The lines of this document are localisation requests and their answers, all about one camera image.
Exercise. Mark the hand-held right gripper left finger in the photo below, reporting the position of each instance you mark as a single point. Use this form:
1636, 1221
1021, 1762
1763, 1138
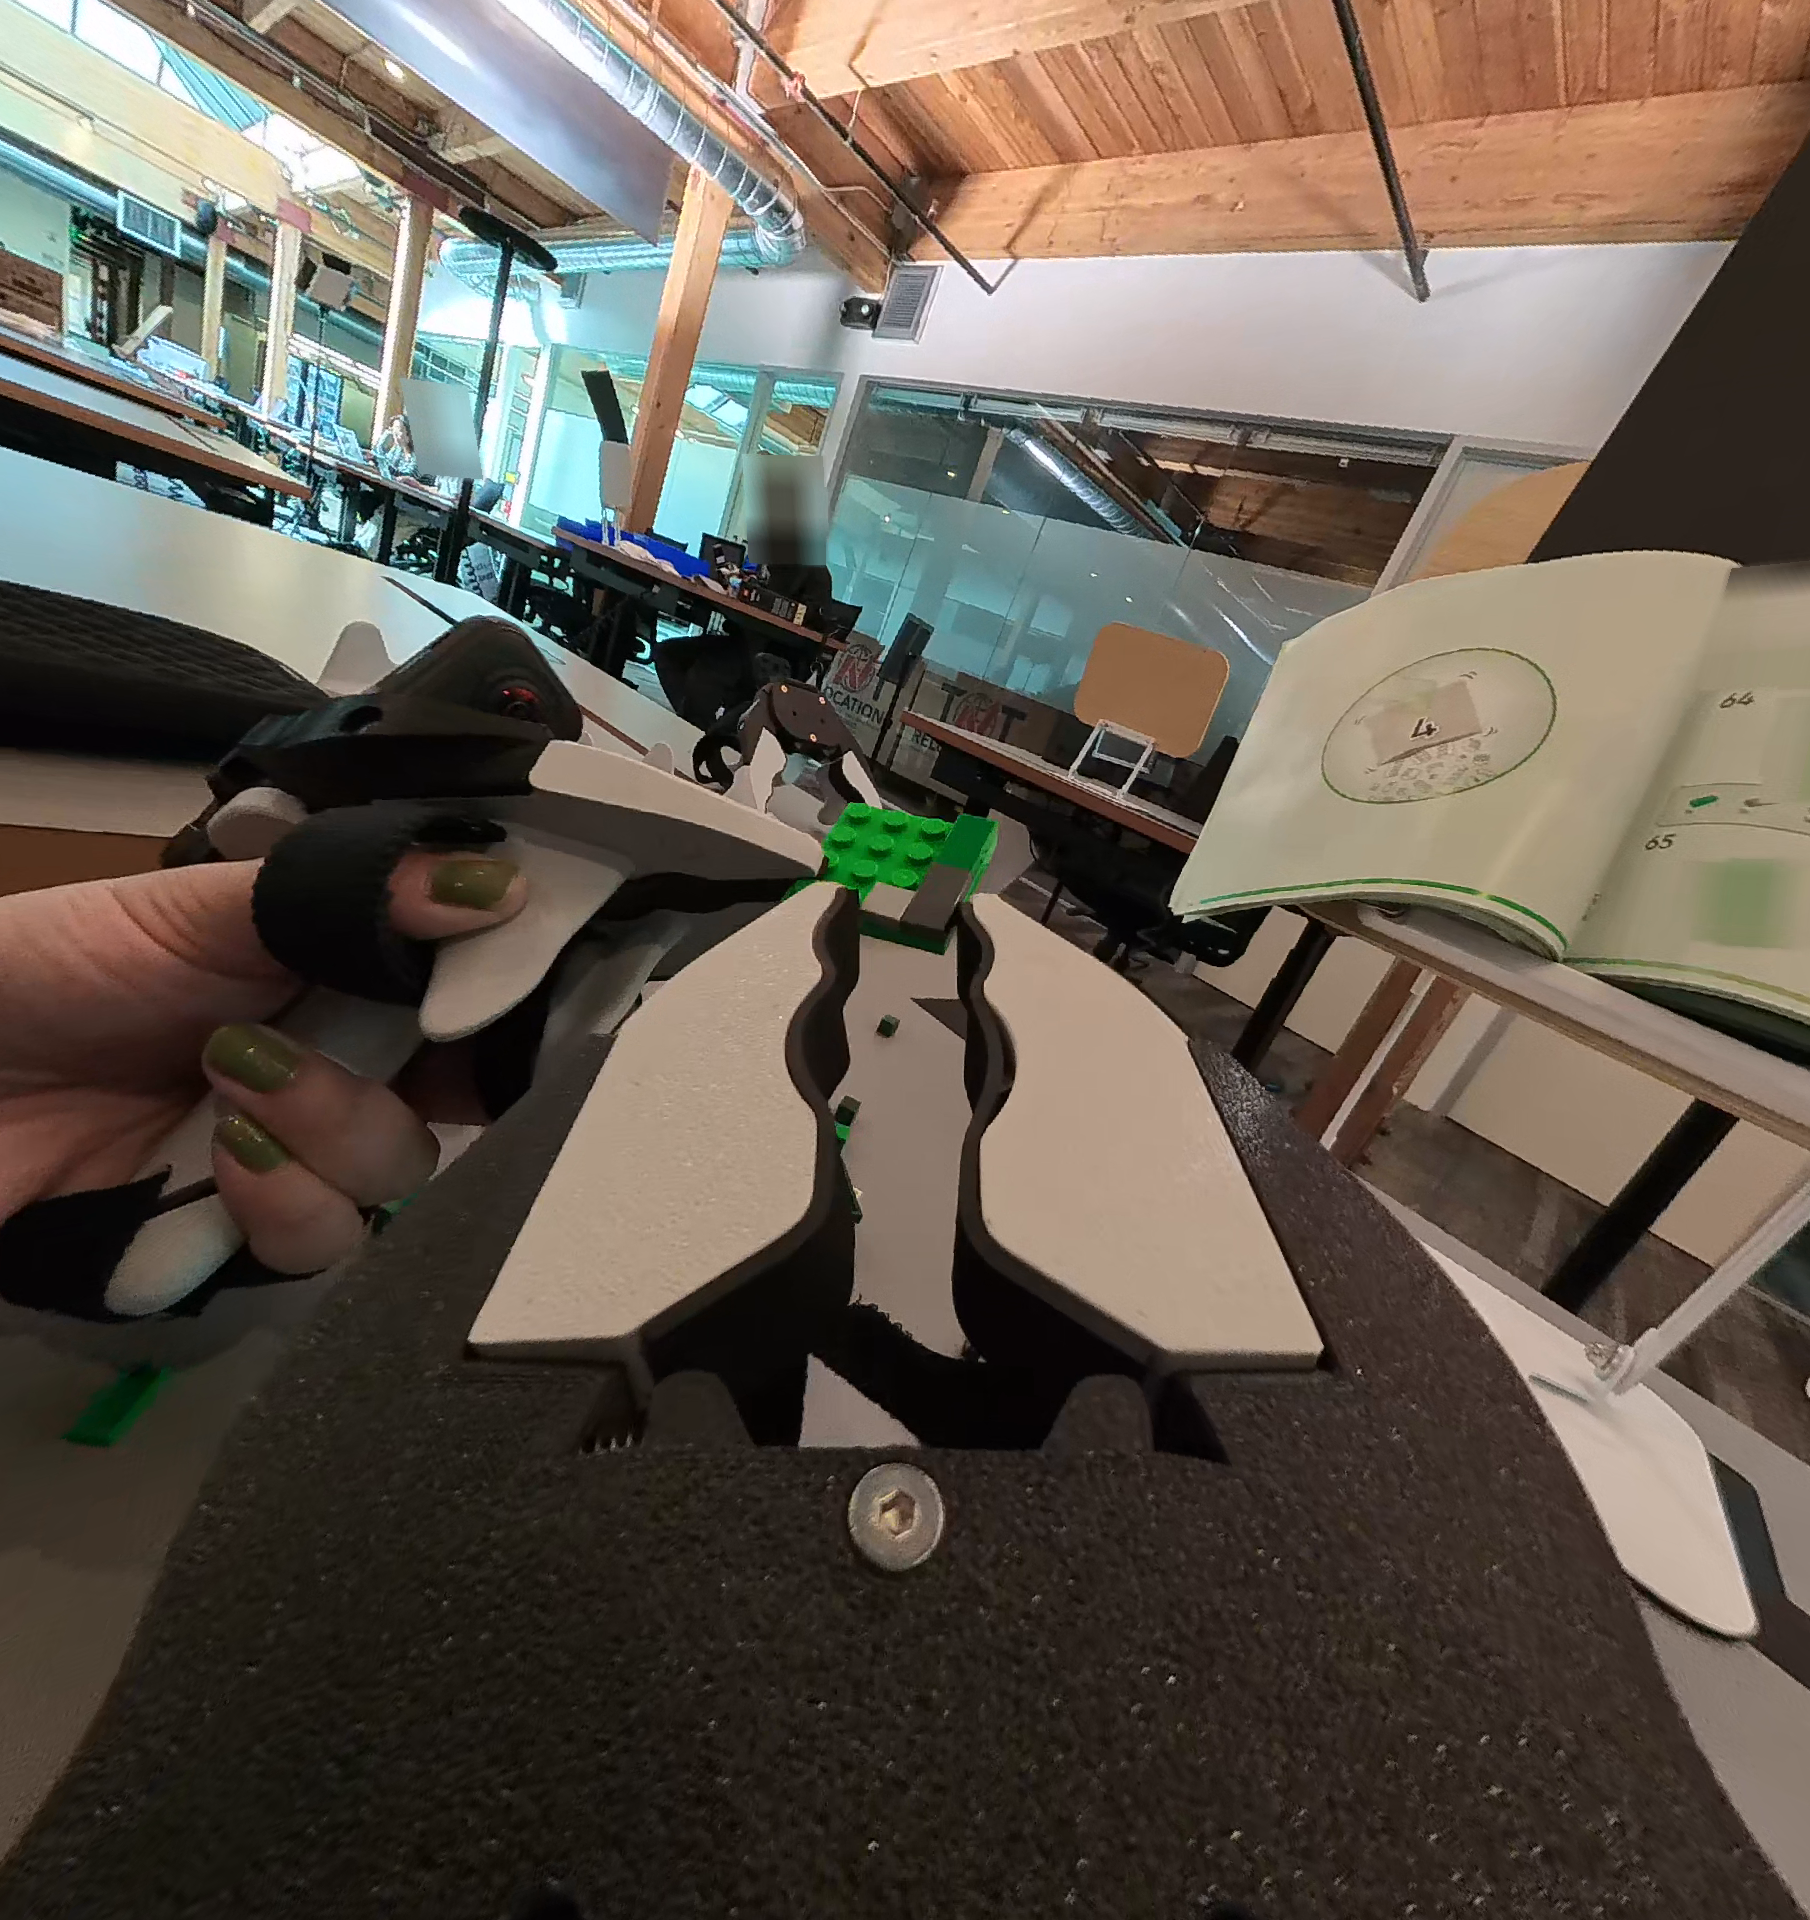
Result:
666, 1142

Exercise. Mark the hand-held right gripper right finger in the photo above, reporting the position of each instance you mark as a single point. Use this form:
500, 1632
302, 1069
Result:
1131, 1155

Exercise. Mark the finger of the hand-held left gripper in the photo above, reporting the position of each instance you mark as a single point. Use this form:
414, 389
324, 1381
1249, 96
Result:
652, 960
666, 809

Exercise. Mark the green lego plate assembly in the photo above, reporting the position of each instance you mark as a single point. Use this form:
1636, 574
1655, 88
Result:
892, 848

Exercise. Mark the small grey lego tile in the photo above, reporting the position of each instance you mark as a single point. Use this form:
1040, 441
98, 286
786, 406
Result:
892, 912

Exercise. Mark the lego instruction booklet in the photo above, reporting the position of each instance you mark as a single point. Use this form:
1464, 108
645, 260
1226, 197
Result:
1385, 751

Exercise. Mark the flat green lego piece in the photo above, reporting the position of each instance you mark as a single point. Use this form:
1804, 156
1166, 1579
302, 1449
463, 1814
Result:
117, 1408

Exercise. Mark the person's left hand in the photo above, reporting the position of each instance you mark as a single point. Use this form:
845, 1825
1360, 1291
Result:
79, 1034

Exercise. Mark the black and white device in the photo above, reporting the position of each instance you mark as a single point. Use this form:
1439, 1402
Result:
800, 721

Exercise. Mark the pale desk with wooden leg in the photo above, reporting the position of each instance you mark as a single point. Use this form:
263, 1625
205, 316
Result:
1362, 1052

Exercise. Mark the wood-edged grey table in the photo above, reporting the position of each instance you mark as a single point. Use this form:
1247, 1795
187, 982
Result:
170, 540

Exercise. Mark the black padded object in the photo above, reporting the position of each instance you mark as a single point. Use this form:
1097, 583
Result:
94, 660

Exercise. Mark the tan board on stand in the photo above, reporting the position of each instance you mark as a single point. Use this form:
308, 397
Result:
1145, 690

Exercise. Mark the white book stand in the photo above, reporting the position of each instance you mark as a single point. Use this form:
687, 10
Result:
1626, 1471

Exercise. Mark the dark tape strip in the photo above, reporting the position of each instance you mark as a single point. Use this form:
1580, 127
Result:
1778, 1575

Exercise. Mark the black panel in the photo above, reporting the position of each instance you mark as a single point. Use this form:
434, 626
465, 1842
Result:
1746, 377

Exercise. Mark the wooden post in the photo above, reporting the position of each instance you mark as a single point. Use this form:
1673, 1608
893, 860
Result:
681, 331

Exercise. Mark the wall vent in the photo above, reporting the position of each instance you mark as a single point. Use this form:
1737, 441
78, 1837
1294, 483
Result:
907, 301

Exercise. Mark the silver ventilation duct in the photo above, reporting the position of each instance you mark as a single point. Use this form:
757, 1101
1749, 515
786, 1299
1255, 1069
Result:
696, 136

